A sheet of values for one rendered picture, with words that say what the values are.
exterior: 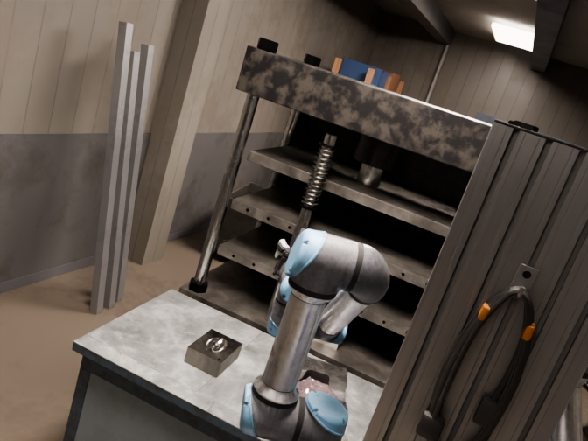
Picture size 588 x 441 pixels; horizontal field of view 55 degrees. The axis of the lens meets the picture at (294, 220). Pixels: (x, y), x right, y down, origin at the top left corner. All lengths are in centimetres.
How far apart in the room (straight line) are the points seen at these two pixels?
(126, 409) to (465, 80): 784
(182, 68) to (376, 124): 245
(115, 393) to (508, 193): 181
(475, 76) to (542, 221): 846
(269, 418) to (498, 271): 72
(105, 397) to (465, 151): 172
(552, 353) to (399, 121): 165
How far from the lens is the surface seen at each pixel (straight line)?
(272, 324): 160
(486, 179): 86
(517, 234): 87
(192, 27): 459
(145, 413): 230
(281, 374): 135
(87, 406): 246
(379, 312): 271
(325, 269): 122
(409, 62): 946
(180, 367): 227
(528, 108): 923
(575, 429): 155
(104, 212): 388
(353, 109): 246
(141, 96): 396
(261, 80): 259
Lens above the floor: 203
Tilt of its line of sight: 16 degrees down
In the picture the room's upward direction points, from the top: 18 degrees clockwise
